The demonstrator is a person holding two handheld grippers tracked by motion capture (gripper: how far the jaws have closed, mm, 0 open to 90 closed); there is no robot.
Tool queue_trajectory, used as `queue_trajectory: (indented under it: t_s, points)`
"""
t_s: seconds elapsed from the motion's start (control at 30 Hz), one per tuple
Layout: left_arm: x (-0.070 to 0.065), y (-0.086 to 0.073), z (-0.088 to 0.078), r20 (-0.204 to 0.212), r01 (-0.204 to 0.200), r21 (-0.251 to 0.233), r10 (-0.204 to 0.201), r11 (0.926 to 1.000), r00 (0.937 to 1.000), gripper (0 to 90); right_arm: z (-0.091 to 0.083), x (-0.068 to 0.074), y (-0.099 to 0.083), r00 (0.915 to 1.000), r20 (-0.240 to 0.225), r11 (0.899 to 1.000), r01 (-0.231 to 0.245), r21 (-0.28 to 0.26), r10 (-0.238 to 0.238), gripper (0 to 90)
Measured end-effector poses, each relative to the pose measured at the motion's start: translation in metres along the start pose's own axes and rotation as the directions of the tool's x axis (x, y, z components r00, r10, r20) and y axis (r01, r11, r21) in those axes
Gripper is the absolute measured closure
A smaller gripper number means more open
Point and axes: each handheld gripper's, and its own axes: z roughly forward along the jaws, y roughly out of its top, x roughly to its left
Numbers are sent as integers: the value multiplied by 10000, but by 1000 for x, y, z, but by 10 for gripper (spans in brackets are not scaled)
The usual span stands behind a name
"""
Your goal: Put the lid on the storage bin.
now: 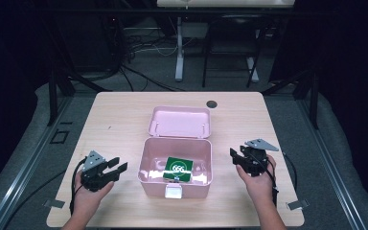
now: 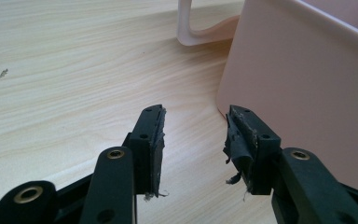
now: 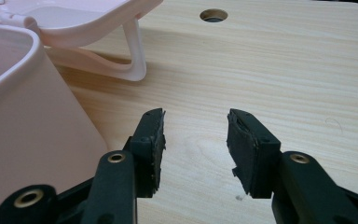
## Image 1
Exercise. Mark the green card box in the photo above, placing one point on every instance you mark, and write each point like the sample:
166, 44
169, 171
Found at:
178, 168

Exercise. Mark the white desk top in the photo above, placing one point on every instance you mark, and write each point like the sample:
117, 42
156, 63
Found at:
225, 3

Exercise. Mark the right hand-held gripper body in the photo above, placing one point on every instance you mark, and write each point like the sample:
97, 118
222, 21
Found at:
252, 159

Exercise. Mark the person's left hand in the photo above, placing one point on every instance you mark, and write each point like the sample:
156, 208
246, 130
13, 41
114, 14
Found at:
87, 198

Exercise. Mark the black metal stand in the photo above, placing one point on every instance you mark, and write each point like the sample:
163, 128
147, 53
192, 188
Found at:
53, 96
313, 99

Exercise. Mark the grey metal table bracket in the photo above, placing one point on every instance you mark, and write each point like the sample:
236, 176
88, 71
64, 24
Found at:
297, 204
53, 203

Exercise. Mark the pink storage box with lid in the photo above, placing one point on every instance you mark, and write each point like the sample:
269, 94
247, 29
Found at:
175, 147

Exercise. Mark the white desk leg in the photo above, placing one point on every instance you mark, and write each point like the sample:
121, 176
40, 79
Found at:
252, 69
179, 51

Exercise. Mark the black metal chair frame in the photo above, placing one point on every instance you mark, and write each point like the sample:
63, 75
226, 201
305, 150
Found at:
233, 44

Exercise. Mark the round table grommet hole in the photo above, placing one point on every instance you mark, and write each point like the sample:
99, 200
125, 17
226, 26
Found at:
211, 104

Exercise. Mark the person's right hand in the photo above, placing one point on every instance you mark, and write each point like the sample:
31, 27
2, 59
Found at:
260, 188

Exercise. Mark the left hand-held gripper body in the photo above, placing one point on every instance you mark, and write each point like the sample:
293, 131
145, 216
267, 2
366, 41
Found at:
92, 174

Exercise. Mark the aluminium floor rail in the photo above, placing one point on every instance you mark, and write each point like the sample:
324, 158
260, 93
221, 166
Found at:
28, 166
329, 166

